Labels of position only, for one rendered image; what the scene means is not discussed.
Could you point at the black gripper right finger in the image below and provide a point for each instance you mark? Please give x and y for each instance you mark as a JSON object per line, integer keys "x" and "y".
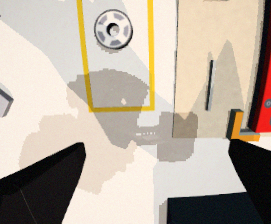
{"x": 253, "y": 165}

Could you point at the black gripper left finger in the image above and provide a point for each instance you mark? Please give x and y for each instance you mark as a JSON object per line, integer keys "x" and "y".
{"x": 40, "y": 193}

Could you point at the yellow rectangular outline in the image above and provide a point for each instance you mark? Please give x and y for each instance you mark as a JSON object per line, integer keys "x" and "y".
{"x": 150, "y": 20}

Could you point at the black and white wheel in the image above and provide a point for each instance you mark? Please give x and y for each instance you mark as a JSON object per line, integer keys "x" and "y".
{"x": 106, "y": 21}

